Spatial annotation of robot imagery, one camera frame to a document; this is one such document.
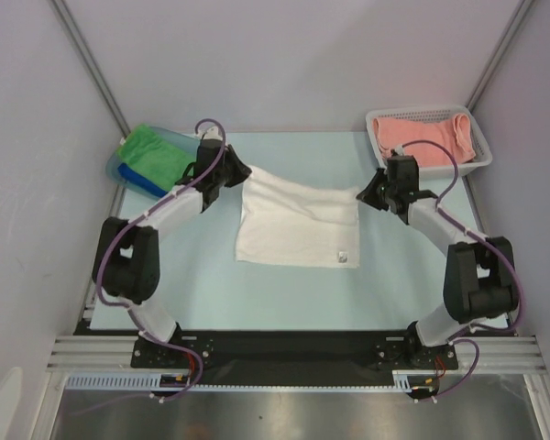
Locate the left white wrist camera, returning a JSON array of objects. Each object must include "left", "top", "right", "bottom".
[{"left": 195, "top": 126, "right": 224, "bottom": 144}]

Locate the white rounded object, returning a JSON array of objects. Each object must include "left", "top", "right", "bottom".
[{"left": 0, "top": 367, "right": 23, "bottom": 439}]

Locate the blue towel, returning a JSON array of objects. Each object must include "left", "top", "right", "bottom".
[{"left": 117, "top": 163, "right": 168, "bottom": 198}]

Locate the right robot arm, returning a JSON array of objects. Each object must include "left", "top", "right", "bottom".
[{"left": 357, "top": 155, "right": 521, "bottom": 369}]

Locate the white towel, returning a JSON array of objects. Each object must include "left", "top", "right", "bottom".
[{"left": 235, "top": 166, "right": 360, "bottom": 269}]

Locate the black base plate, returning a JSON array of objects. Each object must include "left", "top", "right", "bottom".
[{"left": 72, "top": 320, "right": 517, "bottom": 387}]

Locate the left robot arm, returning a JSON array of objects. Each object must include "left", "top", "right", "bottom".
[{"left": 93, "top": 138, "right": 251, "bottom": 367}]

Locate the pink towel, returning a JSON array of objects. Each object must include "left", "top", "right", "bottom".
[{"left": 371, "top": 113, "right": 476, "bottom": 168}]

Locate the teal plastic tray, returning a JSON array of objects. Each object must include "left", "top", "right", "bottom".
[{"left": 105, "top": 126, "right": 199, "bottom": 200}]

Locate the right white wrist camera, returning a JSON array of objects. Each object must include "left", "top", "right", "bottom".
[{"left": 391, "top": 146, "right": 408, "bottom": 158}]

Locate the white slotted cable duct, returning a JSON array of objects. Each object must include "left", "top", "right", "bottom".
[{"left": 65, "top": 368, "right": 440, "bottom": 395}]

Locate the green towel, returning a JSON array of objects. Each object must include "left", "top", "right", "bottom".
[{"left": 116, "top": 124, "right": 197, "bottom": 191}]

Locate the white perforated plastic basket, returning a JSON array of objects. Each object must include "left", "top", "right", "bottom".
[{"left": 366, "top": 104, "right": 492, "bottom": 179}]

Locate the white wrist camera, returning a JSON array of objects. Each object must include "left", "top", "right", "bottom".
[
  {"left": 195, "top": 126, "right": 224, "bottom": 144},
  {"left": 391, "top": 146, "right": 408, "bottom": 158}
]

